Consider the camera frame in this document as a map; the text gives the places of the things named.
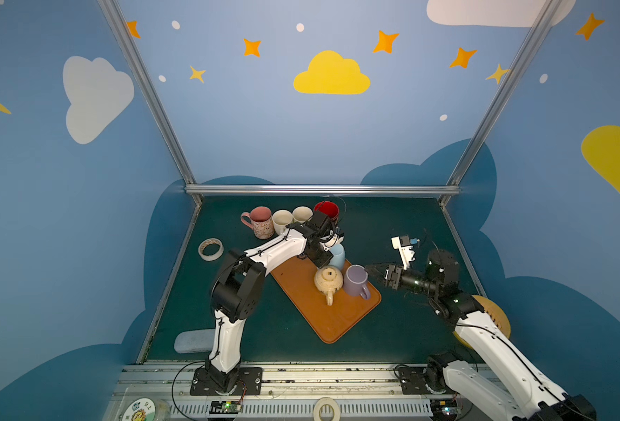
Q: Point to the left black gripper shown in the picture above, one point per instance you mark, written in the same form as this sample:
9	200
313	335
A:
331	238

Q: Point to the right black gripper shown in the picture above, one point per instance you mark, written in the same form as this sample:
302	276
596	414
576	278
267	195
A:
392	276

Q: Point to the black skull mug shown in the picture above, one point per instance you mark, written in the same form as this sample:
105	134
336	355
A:
328	208

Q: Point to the light green mug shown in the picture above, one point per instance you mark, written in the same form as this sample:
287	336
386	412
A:
302	214

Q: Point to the light blue mug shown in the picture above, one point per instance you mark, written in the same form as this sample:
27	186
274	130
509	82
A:
338	257

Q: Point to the cream white mug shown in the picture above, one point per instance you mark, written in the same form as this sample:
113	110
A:
281	219

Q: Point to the orange plastic tray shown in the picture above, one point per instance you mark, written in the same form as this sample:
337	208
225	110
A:
330	322

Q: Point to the pink ghost mug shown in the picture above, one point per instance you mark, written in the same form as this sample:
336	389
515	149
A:
260	221

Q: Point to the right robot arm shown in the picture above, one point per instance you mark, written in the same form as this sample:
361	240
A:
525	392

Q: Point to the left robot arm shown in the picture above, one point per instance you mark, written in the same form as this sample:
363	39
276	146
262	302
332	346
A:
239	286

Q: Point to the lavender mug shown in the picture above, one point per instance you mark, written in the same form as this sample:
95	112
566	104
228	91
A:
356	282

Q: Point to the beige ceramic teapot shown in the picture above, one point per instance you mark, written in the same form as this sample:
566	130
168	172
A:
328	280

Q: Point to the masking tape roll on table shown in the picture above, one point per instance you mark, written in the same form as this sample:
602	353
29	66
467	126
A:
211	249

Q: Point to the yellow plastic basket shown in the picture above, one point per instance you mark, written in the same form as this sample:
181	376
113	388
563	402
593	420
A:
491	316

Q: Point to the white tape roll front centre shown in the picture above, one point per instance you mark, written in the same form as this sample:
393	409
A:
326	406

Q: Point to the grey sponge pad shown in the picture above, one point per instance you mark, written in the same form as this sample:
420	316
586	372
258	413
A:
195	341

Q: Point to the green label sticker roll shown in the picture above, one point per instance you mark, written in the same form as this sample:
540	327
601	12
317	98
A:
142	409

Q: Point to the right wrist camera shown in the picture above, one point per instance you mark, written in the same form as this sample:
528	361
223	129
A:
406	248

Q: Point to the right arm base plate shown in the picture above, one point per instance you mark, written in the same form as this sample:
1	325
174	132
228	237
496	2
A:
423	380

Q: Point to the aluminium front rail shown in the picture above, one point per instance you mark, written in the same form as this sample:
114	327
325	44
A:
364	391

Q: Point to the aluminium frame back bar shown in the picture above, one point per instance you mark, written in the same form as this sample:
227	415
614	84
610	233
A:
321	190

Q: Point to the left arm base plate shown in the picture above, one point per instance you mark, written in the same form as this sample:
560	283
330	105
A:
211	382

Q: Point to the aluminium frame left post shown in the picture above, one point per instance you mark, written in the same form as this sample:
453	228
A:
115	18

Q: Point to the aluminium frame post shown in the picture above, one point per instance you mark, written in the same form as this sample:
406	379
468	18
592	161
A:
528	50
115	18

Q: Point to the aluminium frame right post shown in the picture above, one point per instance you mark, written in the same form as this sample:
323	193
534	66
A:
528	50

